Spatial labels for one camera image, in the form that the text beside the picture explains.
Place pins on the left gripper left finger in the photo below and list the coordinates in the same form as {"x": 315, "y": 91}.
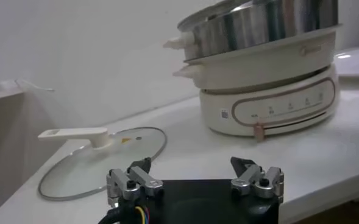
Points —
{"x": 122, "y": 182}

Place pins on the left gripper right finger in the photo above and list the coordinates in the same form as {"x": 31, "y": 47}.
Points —
{"x": 252, "y": 179}

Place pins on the perforated steel steamer basket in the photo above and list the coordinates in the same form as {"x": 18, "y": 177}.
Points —
{"x": 252, "y": 27}

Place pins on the cream electric heater base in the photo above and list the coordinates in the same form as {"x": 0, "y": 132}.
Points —
{"x": 222, "y": 103}

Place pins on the cream cooking pot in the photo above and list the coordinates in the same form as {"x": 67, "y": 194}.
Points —
{"x": 258, "y": 67}

